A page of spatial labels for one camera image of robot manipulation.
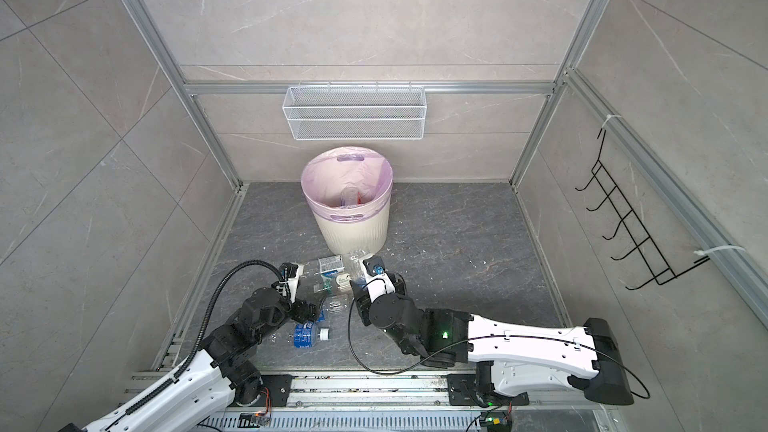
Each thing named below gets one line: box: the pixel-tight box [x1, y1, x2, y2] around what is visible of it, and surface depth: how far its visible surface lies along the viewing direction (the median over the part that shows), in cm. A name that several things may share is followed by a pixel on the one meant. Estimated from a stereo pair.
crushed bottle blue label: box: [293, 321, 329, 349], surface depth 79 cm
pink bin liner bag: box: [300, 146, 394, 222], surface depth 92 cm
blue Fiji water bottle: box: [340, 186, 361, 209], surface depth 103 cm
